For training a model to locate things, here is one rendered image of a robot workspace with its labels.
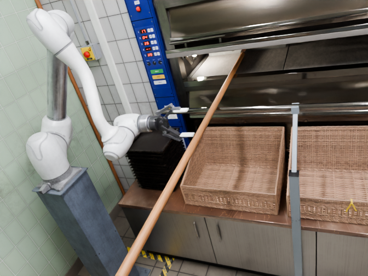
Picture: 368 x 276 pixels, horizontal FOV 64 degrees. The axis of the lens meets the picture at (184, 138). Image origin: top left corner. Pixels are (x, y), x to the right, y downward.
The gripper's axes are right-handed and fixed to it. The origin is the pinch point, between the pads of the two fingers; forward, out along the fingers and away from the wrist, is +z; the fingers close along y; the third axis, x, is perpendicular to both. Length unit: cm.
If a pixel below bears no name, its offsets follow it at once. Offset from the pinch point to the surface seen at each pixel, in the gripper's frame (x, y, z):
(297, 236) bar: 7, 63, 47
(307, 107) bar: -15, 3, 52
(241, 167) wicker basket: -41, 60, 9
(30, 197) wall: 21, 41, -114
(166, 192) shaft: 47.7, -1.3, 9.3
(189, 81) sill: -53, 1, -19
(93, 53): -47, -26, -79
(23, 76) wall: -17, -26, -114
